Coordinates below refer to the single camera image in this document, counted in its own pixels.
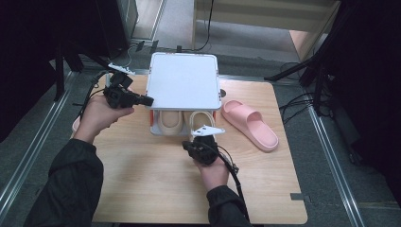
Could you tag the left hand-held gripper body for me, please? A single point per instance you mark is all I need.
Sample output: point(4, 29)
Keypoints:
point(119, 93)

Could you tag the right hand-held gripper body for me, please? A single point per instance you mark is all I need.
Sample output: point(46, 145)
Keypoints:
point(203, 151)

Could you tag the cream clog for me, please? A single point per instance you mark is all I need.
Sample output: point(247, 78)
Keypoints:
point(170, 123)
point(201, 121)

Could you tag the white two-tier shoe rack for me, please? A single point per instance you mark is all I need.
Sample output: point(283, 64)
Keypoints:
point(183, 82)

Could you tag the pink slipper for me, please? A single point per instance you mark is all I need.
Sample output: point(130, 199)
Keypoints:
point(76, 125)
point(249, 123)

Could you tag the person's right hand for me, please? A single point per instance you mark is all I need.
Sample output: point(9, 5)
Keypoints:
point(214, 176)

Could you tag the person's left hand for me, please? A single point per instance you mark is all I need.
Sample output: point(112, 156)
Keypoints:
point(97, 116)

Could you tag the small black round object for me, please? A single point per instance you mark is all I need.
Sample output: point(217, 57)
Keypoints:
point(223, 93)

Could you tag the black metal stand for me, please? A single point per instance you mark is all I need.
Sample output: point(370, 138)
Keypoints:
point(59, 75)

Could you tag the dark cabinet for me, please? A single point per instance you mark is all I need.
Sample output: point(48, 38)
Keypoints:
point(113, 22)

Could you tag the black curtain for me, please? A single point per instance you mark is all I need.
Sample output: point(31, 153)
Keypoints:
point(372, 78)
point(22, 63)

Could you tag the grey tape strip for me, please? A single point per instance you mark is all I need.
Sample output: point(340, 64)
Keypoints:
point(298, 197)

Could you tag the black tripod stand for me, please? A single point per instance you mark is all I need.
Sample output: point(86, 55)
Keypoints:
point(296, 67)

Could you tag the light wooden cabinet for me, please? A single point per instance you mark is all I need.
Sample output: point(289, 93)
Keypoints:
point(252, 15)

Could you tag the metal floor rail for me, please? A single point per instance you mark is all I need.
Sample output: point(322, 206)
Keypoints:
point(334, 164)
point(34, 142)

